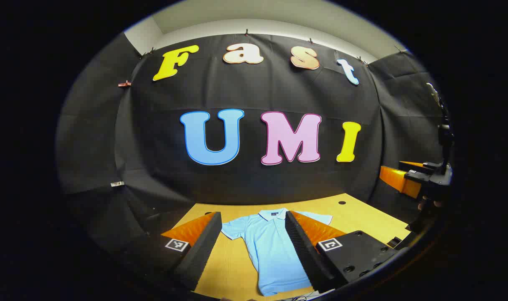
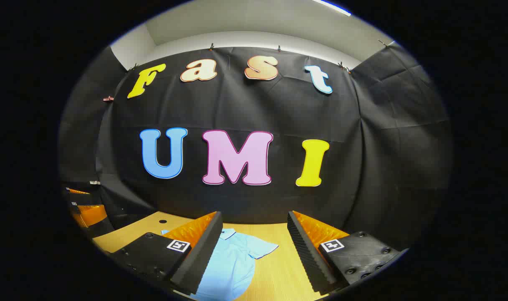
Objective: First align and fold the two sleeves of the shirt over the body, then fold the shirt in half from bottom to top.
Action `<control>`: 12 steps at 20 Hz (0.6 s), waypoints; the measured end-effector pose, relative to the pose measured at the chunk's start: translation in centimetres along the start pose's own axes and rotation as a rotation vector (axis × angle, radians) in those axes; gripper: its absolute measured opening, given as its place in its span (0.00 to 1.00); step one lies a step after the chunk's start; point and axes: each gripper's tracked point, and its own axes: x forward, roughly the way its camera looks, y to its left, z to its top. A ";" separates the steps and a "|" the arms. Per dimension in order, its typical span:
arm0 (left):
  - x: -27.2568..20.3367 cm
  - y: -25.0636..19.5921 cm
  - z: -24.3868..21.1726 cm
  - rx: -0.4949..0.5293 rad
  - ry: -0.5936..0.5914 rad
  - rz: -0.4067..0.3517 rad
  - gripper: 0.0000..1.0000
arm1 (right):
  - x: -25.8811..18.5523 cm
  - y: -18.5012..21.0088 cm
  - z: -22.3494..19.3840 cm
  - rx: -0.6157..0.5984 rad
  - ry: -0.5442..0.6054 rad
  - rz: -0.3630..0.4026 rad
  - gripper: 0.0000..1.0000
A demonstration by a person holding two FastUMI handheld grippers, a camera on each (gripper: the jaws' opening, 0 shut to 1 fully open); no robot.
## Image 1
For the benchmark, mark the small white tag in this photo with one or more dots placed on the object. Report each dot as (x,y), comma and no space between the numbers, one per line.
(117,184)

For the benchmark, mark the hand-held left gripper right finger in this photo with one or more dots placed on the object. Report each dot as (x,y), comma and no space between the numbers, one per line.
(302,251)

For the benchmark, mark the small red clip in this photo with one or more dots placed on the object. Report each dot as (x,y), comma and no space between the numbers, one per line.
(124,84)

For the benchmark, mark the light blue polo T-shirt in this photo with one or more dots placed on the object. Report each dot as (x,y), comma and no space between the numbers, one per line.
(270,251)

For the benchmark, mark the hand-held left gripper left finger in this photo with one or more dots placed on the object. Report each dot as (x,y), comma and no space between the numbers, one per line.
(204,246)

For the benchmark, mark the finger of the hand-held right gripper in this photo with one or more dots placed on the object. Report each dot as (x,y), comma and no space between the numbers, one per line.
(421,165)
(400,182)

